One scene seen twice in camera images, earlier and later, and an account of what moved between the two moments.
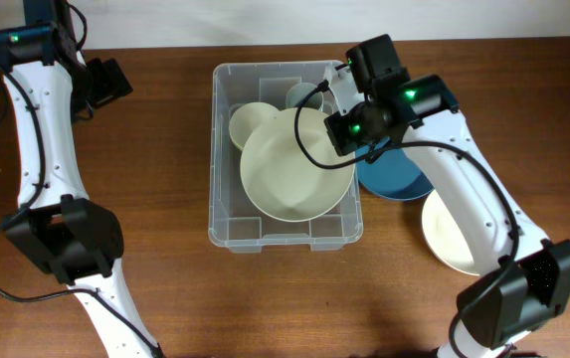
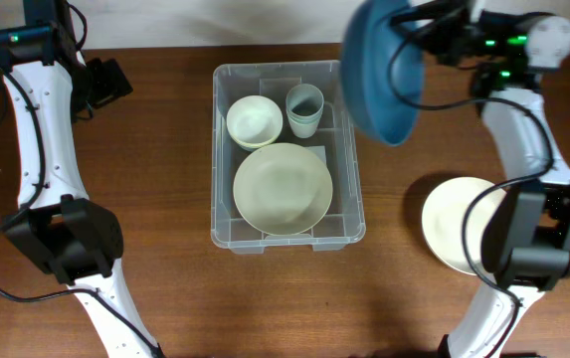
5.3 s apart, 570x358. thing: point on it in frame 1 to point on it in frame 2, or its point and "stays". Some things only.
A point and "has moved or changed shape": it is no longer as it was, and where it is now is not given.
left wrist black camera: (48, 13) stays
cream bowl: (278, 176) has moved or changed shape
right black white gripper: (344, 143) to (449, 32)
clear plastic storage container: (276, 177) stays
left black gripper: (117, 84) stays
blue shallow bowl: (392, 175) to (383, 70)
